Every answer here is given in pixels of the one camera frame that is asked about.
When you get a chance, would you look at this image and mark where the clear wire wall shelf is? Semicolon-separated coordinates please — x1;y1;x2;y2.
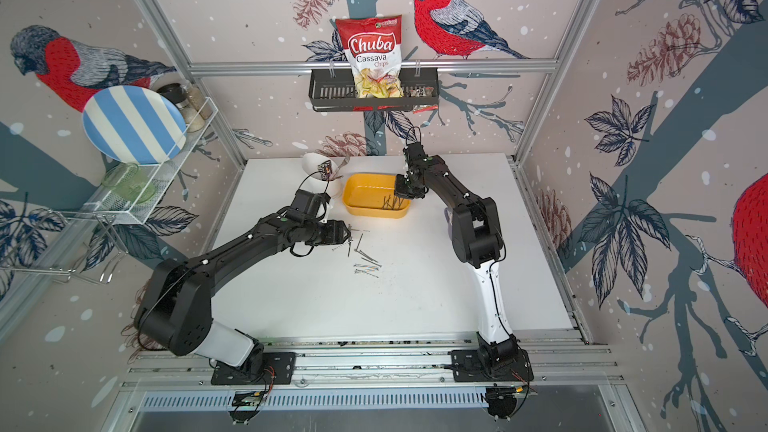
65;86;219;225

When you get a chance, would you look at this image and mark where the light spice jar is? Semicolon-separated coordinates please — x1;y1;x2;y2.
185;84;212;121

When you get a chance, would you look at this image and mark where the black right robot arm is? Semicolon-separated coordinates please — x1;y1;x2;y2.
394;142;521;377

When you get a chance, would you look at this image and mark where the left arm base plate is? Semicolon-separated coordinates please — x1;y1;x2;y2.
211;342;297;386

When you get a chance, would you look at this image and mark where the green glass cup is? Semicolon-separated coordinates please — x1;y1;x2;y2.
102;163;157;204

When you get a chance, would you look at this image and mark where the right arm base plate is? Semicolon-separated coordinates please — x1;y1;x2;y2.
446;334;534;383

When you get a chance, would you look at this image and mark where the red cassava chips bag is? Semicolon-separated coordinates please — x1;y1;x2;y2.
336;15;404;99

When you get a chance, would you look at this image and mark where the yellow plastic storage box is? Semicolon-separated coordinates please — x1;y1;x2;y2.
342;173;411;219

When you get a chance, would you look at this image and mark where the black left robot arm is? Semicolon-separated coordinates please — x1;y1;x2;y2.
133;189;351;376

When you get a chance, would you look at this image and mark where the dark lid spice jar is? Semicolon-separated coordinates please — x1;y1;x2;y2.
156;83;196;124

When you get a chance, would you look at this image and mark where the white utensil holder cup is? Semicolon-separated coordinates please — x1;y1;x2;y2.
299;153;350;198

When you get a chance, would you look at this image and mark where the black wire wall basket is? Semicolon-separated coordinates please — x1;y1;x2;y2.
308;68;440;112

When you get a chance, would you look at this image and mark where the blue white striped plate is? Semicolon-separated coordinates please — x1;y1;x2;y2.
82;86;187;165

